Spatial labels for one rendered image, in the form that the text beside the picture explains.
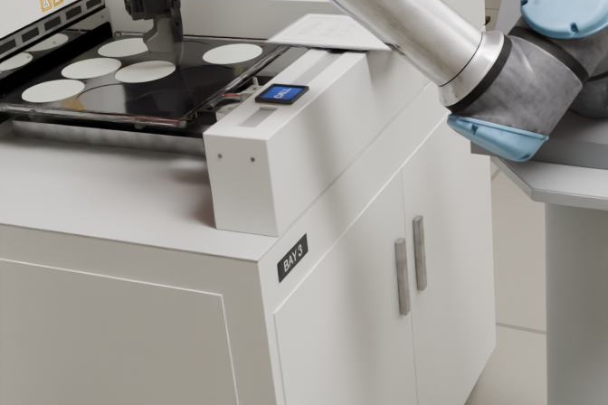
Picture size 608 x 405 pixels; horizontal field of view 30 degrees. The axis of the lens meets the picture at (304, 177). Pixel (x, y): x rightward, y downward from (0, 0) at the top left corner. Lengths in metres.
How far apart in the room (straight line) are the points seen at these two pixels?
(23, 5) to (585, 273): 1.02
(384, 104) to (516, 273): 1.30
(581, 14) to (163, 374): 0.74
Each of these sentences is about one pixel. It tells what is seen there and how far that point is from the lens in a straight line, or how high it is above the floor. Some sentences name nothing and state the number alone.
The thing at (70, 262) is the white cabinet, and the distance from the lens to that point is 1.61.
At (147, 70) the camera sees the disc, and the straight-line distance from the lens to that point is 1.91.
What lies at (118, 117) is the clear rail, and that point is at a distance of 1.73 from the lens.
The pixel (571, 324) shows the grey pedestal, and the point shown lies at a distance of 1.75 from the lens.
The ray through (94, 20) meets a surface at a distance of 2.14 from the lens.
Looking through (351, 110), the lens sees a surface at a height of 0.90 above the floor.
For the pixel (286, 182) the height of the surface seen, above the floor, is 0.88.
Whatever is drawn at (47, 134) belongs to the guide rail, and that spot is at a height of 0.83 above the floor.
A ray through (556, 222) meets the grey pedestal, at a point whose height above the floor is 0.72.
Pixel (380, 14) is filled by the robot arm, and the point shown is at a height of 1.11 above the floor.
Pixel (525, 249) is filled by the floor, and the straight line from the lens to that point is 3.10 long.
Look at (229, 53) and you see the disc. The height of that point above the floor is 0.90.
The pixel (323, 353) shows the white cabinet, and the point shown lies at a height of 0.59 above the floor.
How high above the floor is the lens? 1.50
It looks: 25 degrees down
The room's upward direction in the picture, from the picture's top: 6 degrees counter-clockwise
